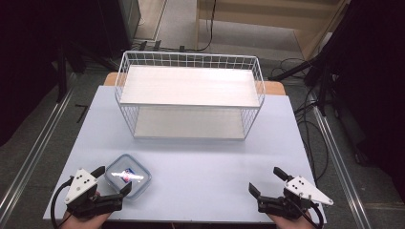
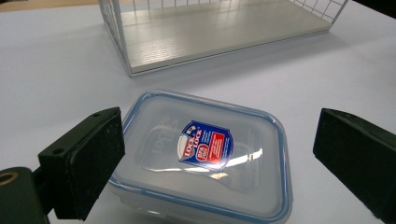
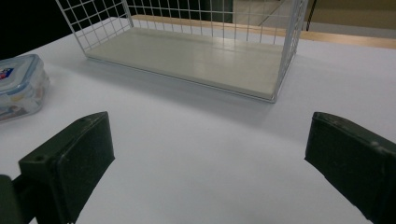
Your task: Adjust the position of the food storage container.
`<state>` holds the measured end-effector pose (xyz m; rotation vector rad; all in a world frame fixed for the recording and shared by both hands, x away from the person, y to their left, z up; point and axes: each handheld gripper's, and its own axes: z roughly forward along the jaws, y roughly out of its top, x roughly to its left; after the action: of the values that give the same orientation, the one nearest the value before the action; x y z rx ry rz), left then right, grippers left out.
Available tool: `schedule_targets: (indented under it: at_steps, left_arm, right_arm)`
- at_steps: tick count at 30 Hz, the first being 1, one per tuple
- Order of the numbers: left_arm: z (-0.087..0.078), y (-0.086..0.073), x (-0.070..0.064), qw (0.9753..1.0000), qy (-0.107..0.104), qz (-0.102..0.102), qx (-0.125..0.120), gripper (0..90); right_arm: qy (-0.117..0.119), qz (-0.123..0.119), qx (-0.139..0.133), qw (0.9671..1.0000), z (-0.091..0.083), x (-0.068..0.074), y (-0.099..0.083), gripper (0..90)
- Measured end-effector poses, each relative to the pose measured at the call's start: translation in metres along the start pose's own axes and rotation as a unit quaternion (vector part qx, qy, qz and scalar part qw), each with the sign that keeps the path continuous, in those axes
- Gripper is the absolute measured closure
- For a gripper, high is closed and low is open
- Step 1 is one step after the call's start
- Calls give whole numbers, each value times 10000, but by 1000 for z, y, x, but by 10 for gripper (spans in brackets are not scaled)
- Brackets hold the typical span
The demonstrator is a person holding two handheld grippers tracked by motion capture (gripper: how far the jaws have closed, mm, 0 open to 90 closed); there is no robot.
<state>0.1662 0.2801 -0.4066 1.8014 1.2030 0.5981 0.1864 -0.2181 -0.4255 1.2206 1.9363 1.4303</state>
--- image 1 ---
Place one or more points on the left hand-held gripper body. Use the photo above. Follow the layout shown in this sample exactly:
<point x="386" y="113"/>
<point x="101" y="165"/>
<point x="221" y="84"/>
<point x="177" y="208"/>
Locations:
<point x="81" y="186"/>

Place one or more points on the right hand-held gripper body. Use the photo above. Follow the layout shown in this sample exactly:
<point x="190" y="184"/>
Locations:
<point x="302" y="191"/>

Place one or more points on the clear plastic lidded container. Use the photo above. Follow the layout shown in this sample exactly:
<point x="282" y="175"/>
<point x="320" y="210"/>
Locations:
<point x="140" y="183"/>

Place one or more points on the person's right hand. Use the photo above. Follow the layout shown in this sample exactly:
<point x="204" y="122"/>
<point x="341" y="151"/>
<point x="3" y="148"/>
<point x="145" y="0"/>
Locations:
<point x="286" y="223"/>

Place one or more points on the person's left hand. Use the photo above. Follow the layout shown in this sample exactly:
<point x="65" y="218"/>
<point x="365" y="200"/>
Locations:
<point x="86" y="222"/>

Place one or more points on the black L-shaped bar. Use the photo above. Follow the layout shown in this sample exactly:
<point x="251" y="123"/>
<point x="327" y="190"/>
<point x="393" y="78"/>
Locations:
<point x="83" y="113"/>

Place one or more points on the black metal stand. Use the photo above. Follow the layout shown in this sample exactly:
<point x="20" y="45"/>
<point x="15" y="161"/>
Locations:
<point x="318" y="68"/>
<point x="62" y="73"/>

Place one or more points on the black power plugs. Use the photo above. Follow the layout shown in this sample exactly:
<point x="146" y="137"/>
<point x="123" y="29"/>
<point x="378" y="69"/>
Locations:
<point x="149" y="45"/>

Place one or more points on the dark cabinet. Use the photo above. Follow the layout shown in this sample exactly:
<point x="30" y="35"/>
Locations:
<point x="121" y="25"/>

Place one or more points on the light wooden furniture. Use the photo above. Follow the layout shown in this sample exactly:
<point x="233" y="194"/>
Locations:
<point x="270" y="12"/>

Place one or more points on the metal floor rail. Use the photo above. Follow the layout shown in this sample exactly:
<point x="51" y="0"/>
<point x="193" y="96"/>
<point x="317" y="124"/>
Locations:
<point x="340" y="168"/>
<point x="35" y="152"/>

